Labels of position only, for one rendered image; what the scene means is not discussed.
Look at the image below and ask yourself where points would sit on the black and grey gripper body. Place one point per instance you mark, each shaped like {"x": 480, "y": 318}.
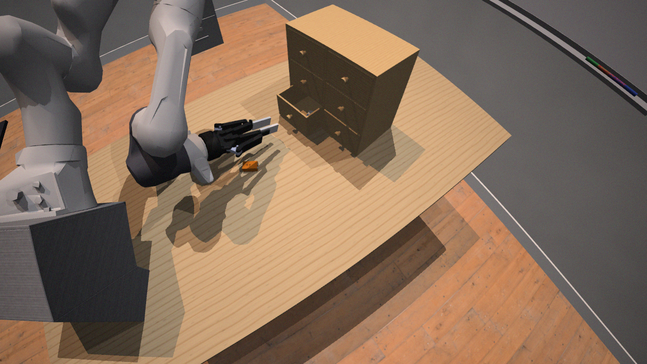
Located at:
{"x": 216, "y": 146}

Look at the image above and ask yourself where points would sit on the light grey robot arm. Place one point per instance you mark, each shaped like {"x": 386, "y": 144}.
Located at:
{"x": 40, "y": 67}

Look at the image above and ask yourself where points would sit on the small brown wooden chest of drawers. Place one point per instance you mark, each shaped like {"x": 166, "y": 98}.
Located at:
{"x": 388, "y": 58}

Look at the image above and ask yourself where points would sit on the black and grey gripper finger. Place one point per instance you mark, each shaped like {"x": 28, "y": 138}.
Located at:
{"x": 249, "y": 140}
{"x": 241, "y": 126}

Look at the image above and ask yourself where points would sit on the orange-brown 9v battery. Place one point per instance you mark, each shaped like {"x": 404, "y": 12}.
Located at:
{"x": 250, "y": 166}

